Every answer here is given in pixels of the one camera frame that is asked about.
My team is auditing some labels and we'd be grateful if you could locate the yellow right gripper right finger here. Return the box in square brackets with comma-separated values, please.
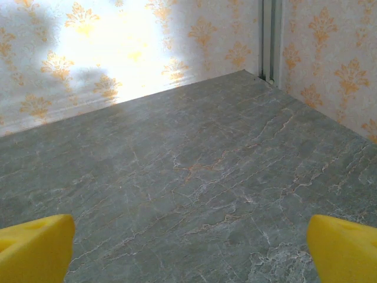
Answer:
[306, 214, 377, 283]

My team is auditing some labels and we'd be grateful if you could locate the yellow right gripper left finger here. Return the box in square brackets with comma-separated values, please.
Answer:
[0, 214, 76, 283]

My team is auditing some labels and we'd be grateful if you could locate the aluminium frame post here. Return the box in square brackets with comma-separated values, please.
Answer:
[257, 0, 284, 87]

